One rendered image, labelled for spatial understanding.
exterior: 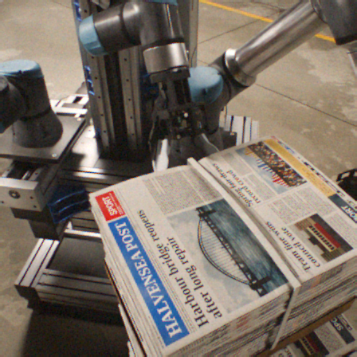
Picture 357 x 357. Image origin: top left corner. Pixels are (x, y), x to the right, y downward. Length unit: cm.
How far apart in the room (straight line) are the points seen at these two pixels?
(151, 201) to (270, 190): 19
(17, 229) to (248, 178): 163
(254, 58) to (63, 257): 111
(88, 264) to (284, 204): 112
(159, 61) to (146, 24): 6
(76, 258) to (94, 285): 17
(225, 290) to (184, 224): 12
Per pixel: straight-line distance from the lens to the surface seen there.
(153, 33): 66
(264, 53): 96
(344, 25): 75
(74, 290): 152
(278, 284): 50
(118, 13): 70
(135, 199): 58
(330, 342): 75
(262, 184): 62
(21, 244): 203
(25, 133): 115
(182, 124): 65
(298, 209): 59
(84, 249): 163
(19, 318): 179
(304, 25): 91
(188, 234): 53
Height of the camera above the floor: 147
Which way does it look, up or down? 41 degrees down
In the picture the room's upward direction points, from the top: straight up
